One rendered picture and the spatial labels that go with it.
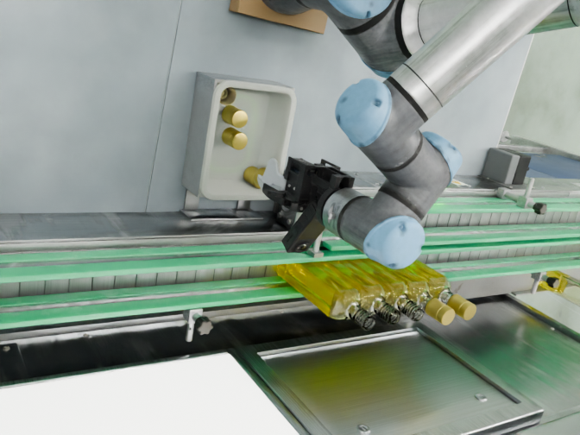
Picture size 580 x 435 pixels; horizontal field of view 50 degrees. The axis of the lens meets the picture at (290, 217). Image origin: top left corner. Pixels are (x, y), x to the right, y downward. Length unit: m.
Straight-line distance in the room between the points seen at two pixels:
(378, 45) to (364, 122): 0.36
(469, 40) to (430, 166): 0.17
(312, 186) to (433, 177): 0.22
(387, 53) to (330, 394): 0.59
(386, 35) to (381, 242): 0.40
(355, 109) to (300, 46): 0.54
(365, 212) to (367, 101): 0.18
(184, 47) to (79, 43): 0.18
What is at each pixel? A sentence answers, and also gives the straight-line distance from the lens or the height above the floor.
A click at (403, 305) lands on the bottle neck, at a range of 1.16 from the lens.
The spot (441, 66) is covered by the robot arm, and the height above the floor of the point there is 1.28.
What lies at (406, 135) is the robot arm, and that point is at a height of 1.26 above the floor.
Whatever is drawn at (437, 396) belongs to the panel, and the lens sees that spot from 1.18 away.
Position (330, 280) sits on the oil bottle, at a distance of 1.14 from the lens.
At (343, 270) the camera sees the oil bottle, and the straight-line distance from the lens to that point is 1.18.
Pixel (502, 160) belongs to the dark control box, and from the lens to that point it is 1.72.
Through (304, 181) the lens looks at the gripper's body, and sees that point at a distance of 0.98.
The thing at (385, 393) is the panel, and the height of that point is 1.18.
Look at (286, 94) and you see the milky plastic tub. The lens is 1.19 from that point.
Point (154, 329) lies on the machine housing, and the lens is 1.26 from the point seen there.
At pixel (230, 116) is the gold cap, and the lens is 1.18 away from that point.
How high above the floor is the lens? 1.82
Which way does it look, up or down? 51 degrees down
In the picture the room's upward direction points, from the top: 124 degrees clockwise
